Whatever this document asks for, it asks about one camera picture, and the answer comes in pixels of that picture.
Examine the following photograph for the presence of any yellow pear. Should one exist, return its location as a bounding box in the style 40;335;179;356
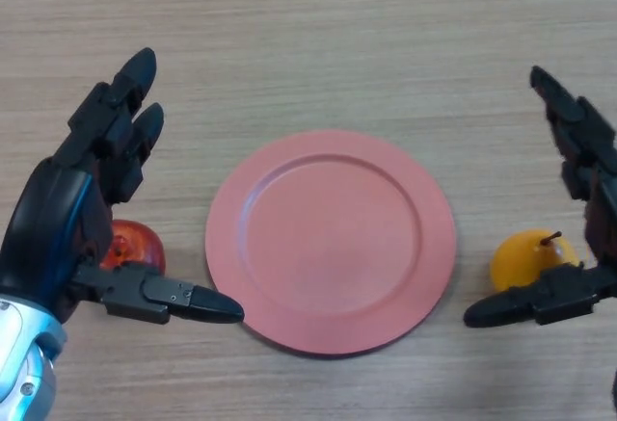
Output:
490;229;582;292

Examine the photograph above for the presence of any red apple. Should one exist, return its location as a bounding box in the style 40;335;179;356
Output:
98;219;168;276

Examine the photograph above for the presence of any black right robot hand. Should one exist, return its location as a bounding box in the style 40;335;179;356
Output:
463;65;617;329

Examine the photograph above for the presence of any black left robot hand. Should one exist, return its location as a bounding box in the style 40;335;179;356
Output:
0;46;246;327

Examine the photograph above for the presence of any pink round plate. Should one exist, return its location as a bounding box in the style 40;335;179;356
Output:
204;129;458;357

